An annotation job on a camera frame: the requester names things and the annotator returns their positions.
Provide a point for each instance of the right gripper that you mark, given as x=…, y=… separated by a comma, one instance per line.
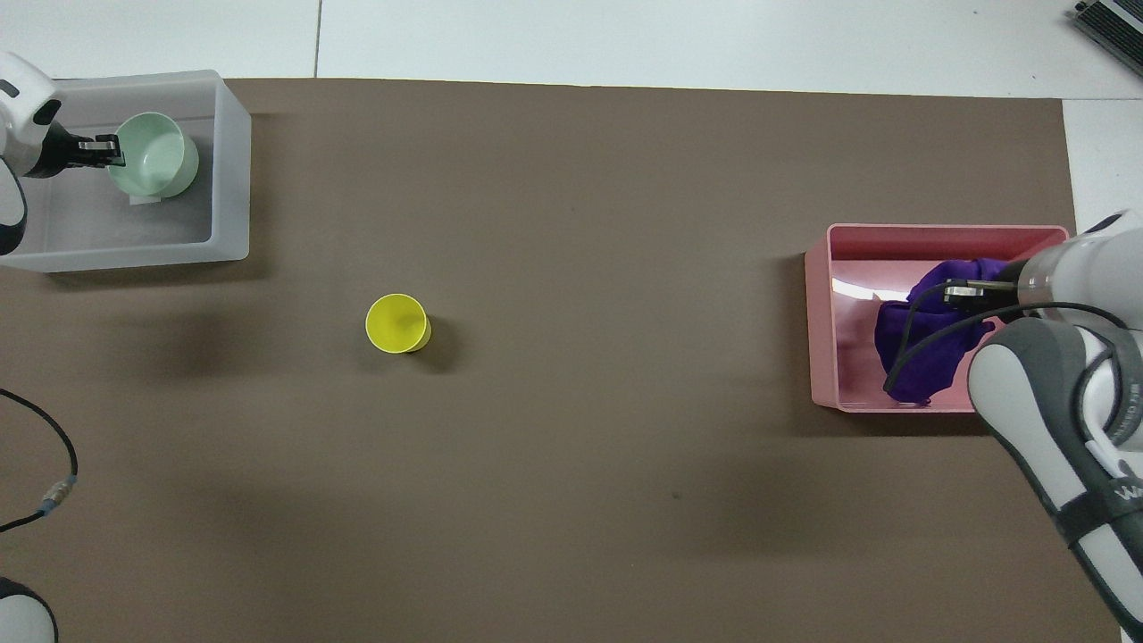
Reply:
x=1007, y=308

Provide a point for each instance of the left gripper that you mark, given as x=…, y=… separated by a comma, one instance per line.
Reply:
x=61, y=148

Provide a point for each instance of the pale green plastic cup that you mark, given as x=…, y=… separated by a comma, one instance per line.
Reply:
x=161, y=161

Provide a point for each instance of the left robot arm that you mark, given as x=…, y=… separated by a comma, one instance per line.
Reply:
x=18, y=94

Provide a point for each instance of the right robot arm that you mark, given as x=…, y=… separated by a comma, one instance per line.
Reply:
x=1063, y=420

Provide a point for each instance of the translucent grey plastic bin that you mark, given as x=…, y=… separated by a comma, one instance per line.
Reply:
x=89, y=223

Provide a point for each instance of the purple crumpled cloth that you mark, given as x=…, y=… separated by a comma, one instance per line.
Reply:
x=929, y=357

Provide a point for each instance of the pink plastic bin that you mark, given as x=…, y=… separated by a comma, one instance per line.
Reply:
x=848, y=339

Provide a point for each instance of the grey ribbed device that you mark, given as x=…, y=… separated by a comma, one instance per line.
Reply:
x=1112, y=25

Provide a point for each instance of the yellow plastic cup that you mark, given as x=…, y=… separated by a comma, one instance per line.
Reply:
x=395, y=323

